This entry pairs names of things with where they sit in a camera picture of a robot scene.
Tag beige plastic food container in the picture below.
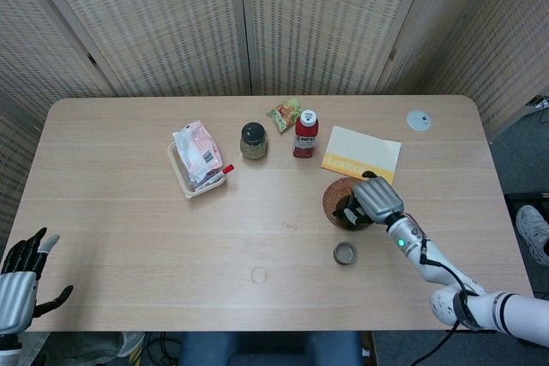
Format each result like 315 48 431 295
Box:
167 141 228 200

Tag white power strip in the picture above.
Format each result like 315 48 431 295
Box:
525 94 549 113

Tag green orange snack packet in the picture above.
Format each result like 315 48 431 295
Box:
266 98 304 135

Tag small dark ceramic cup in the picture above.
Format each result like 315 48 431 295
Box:
333 242 359 266

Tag woven folding screen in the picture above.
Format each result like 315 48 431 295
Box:
0 0 549 251

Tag crumpled pale plastic bag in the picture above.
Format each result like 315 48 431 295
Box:
25 331 147 366

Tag black metal stand base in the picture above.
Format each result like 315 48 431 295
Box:
504 191 549 213

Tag black floor cables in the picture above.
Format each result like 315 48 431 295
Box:
144 331 182 366

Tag white marker with red cap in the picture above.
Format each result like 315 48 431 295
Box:
195 164 235 192

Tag round woven rattan trivet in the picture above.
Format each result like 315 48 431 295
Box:
322 177 375 231

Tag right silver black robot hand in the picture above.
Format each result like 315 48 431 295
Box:
333 170 406 229

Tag white sneaker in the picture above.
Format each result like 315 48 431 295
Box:
516 205 549 265

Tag grey round cable grommet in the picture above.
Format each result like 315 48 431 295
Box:
406 111 431 131

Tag yellow white Lexicon booklet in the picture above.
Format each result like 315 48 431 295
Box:
321 125 403 186

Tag black teapot with handle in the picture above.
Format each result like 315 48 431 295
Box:
332 194 375 232

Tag red NFC juice bottle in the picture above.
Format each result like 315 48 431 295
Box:
293 109 319 159

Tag pink white plastic pack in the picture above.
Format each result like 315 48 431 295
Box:
172 120 223 185

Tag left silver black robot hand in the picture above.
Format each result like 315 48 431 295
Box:
0 226 75 335

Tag glass jar with black lid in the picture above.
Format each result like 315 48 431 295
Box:
239 122 268 159

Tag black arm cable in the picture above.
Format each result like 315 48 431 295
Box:
409 237 481 366

